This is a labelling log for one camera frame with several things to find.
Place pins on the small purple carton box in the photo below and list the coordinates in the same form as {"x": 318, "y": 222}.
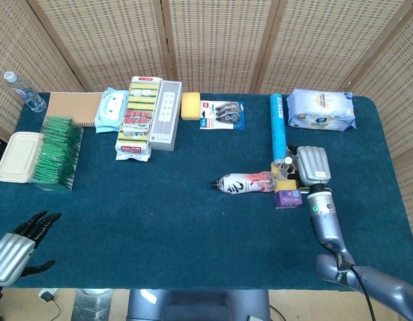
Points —
{"x": 288, "y": 199}

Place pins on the beige lidded food container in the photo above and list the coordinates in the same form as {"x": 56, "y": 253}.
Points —
{"x": 17, "y": 157}

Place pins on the long white power strip box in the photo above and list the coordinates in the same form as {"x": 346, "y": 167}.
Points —
{"x": 165, "y": 117}

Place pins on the white paper roll cardboard core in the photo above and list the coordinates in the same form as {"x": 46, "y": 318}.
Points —
{"x": 280, "y": 174}

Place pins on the grey metal table leg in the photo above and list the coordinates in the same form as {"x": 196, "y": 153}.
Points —
{"x": 93, "y": 306}

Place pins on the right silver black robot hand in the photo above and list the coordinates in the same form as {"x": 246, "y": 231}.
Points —
{"x": 313, "y": 165}

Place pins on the light blue film roll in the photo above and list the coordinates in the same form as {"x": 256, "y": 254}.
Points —
{"x": 278, "y": 127}

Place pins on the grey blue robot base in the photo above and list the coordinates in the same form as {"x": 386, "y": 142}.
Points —
{"x": 200, "y": 306}

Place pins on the flat yellow sponge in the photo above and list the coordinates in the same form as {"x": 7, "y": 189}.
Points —
{"x": 286, "y": 184}

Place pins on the dark blue table cloth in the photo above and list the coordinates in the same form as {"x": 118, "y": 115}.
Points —
{"x": 176, "y": 227}

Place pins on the small pale blue wipes pack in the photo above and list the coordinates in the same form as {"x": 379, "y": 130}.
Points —
{"x": 109, "y": 108}

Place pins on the clear box green tea sachets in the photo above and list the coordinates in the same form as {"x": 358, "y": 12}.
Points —
{"x": 57, "y": 154}

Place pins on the clear glass tube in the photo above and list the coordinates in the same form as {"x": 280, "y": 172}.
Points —
{"x": 288, "y": 161}

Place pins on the clear plastic water bottle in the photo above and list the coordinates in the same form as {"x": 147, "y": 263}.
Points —
{"x": 26, "y": 92}

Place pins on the correction tape blister pack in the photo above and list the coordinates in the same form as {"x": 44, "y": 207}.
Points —
{"x": 223, "y": 115}

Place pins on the thick yellow sponge block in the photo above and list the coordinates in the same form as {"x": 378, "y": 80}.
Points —
{"x": 190, "y": 106}

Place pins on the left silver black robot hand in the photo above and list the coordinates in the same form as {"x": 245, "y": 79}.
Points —
{"x": 9, "y": 255}

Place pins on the yellow scouring sponge multipack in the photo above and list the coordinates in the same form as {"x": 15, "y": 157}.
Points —
{"x": 138, "y": 117}

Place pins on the large white wet wipes pack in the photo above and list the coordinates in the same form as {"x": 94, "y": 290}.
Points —
{"x": 320, "y": 110}

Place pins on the plastic drink bottle pink label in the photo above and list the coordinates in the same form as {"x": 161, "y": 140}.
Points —
{"x": 240, "y": 184}

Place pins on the brown spiral notebook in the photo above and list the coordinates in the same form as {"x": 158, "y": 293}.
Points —
{"x": 73, "y": 107}

